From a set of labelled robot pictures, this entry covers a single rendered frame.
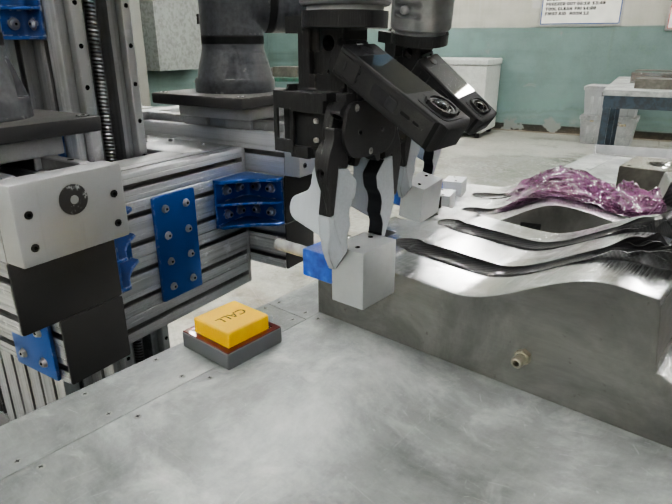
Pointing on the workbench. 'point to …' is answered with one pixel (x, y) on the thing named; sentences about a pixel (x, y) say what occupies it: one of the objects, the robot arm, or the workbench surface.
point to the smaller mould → (644, 171)
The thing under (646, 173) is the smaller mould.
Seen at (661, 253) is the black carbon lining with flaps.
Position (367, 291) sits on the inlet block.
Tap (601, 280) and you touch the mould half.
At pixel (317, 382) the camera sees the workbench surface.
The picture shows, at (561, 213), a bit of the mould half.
